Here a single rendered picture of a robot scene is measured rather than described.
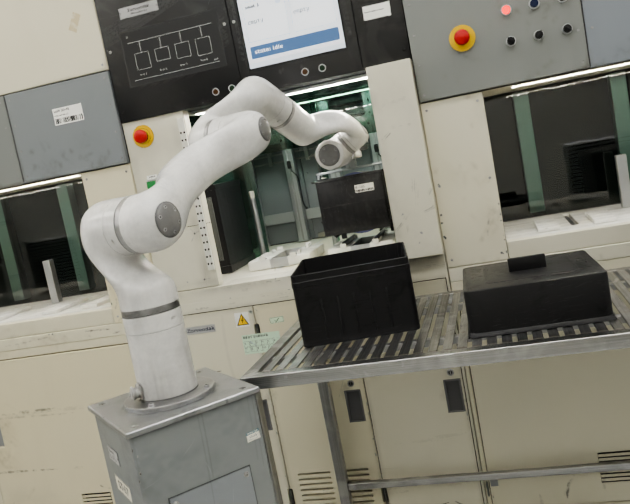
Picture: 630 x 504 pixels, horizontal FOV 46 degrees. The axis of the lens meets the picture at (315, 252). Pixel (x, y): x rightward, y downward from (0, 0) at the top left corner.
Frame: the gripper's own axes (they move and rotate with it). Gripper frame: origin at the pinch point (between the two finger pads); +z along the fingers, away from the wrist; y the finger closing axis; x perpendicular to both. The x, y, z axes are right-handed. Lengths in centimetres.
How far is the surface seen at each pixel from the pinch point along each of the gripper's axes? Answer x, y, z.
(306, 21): 37.1, 0.3, -30.2
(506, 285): -32, 42, -84
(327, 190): -10.8, -7.1, -10.6
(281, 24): 37.8, -6.8, -30.2
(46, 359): -48, -105, -31
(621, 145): -15, 83, 14
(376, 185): -12.0, 8.4, -10.5
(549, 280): -33, 51, -84
